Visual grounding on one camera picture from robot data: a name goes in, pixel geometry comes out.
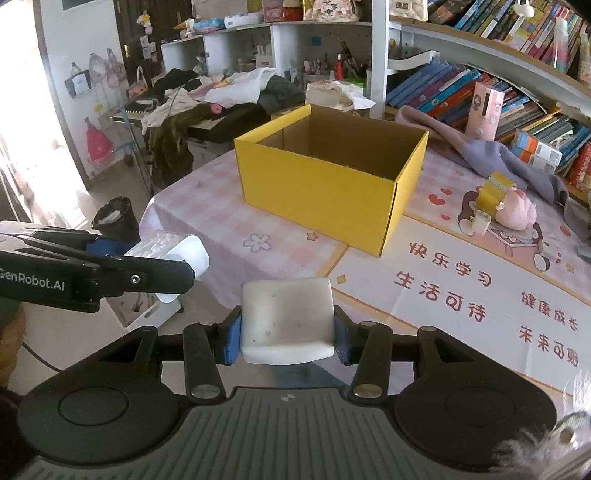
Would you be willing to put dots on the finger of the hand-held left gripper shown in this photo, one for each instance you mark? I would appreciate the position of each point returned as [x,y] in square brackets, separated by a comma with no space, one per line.
[147,277]
[111,247]

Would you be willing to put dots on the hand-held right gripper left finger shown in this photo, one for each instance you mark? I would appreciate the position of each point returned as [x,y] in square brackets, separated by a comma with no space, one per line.
[231,339]

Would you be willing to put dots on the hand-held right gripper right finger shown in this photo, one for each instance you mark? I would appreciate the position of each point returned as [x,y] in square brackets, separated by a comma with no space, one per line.
[344,344]

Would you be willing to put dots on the clear white plastic case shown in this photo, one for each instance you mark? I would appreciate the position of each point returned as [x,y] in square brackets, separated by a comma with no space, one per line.
[184,249]

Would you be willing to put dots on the white rubber block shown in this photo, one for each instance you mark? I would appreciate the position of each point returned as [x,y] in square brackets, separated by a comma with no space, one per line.
[286,318]

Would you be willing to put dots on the yellow cardboard box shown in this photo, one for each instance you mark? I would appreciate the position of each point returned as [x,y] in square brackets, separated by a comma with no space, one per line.
[323,198]

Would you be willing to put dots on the yellow tape roll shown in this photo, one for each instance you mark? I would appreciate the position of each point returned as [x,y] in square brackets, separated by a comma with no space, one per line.
[491,194]

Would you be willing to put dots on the pink plush pig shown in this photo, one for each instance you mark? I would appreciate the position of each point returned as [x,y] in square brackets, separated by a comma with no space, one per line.
[515,210]

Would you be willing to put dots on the black trash bin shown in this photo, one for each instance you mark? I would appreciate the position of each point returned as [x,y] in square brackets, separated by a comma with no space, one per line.
[115,217]

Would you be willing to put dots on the white floor box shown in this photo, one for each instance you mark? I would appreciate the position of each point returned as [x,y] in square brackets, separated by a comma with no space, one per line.
[147,314]

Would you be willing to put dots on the pink checkered tablecloth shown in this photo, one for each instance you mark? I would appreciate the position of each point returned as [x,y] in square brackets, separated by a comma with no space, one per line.
[415,323]

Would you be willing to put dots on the pink backpack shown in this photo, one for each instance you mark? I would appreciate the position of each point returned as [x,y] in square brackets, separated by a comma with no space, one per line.
[99,145]

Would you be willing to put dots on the small cream plastic item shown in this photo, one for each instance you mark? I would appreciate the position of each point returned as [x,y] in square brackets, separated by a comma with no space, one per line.
[481,223]

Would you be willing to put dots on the pile of clothes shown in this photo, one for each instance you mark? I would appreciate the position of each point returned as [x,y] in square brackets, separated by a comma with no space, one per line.
[221,101]

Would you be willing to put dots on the grey furry garment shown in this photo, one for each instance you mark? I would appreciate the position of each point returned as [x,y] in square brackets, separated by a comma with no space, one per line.
[545,443]

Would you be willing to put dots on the purple cloth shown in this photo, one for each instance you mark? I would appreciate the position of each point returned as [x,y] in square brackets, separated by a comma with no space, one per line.
[485,152]

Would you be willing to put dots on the crumpled white bag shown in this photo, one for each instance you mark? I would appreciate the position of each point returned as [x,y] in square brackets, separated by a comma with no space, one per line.
[337,94]

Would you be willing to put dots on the row of colourful books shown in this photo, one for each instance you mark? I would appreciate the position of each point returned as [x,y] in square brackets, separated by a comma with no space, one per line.
[434,87]

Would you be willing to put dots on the pink printed tall box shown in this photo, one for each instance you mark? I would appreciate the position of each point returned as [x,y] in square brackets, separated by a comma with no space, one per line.
[485,110]

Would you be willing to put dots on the white and orange carton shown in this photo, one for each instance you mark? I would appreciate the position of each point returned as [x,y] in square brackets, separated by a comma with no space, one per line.
[535,150]

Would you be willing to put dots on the desk pen cups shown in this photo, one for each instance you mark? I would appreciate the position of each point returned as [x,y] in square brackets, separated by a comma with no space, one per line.
[332,67]

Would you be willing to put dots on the white bookshelf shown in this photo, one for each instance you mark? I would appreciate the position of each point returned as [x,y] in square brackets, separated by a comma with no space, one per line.
[378,55]

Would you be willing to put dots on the floral pink bag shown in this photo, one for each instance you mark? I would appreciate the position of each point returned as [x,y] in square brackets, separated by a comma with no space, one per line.
[332,9]

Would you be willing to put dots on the white quilted handbag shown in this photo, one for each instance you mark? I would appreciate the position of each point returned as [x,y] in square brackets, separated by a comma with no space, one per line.
[408,9]

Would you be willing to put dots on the row of slanted shelf books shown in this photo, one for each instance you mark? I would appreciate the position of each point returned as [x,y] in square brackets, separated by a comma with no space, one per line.
[498,23]

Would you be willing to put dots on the hanging wall bags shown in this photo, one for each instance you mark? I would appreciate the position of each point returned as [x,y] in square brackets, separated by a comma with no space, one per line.
[97,71]

